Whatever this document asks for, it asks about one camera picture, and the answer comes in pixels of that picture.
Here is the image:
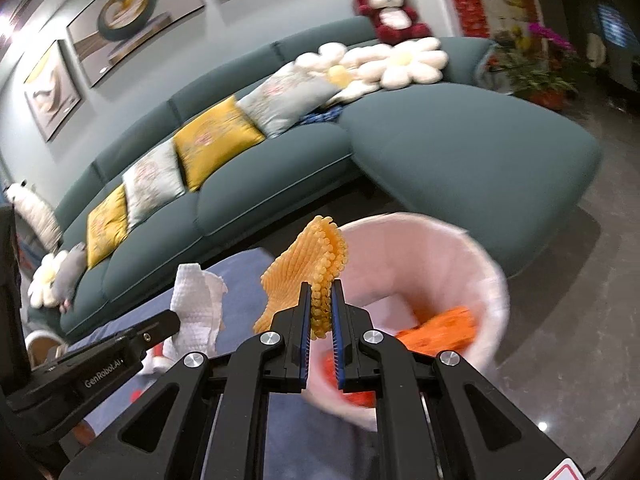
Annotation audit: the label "red monkey plush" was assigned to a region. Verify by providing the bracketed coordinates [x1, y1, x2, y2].
[351, 0, 432, 45]

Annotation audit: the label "white long plush toy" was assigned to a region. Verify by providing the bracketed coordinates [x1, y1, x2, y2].
[2, 182, 63, 253]

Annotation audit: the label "wide framed wall picture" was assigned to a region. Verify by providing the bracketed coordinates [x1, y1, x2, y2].
[65, 0, 207, 88]

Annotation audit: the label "trash bin with white liner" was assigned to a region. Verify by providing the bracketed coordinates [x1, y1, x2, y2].
[302, 212, 511, 433]

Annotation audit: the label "yellow embroidered cushion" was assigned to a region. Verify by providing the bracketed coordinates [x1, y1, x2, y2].
[86, 183, 130, 271]
[173, 96, 266, 193]

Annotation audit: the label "grey mouse plush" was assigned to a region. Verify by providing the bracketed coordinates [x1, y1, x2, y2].
[52, 241, 88, 315]

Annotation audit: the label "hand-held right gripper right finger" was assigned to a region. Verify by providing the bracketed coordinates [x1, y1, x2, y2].
[330, 280, 585, 480]

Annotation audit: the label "blue-grey table cloth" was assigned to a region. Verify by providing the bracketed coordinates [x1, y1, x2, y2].
[65, 246, 381, 480]

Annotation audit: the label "red and white paper cup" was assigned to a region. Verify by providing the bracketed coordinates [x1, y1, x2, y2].
[131, 342, 176, 377]

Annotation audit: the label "white flower cushion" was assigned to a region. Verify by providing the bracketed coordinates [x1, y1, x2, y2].
[27, 251, 68, 308]
[295, 42, 362, 106]
[380, 37, 449, 90]
[340, 45, 401, 92]

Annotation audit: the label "green fabric sofa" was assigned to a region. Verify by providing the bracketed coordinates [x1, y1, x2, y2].
[27, 15, 603, 341]

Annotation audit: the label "white paper towel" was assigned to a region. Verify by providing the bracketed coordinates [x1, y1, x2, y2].
[162, 262, 230, 361]

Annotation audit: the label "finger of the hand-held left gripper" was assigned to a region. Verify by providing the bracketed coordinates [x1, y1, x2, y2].
[115, 309, 182, 363]

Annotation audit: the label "yellow ridged foam wrap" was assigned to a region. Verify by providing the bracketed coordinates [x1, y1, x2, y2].
[252, 215, 349, 341]

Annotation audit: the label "grey embroidered cushion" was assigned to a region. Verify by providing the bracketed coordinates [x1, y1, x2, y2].
[121, 140, 187, 226]
[237, 60, 346, 138]

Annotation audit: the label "small framed wall picture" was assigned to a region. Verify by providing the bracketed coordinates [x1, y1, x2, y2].
[22, 39, 82, 143]

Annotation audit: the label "blue beaded mat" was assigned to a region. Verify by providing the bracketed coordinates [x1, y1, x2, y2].
[297, 102, 346, 128]

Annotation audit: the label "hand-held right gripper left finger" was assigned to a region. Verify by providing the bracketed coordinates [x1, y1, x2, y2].
[57, 281, 313, 480]

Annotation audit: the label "potted flowering plants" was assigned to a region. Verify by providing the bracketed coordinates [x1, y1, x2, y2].
[487, 20, 588, 111]

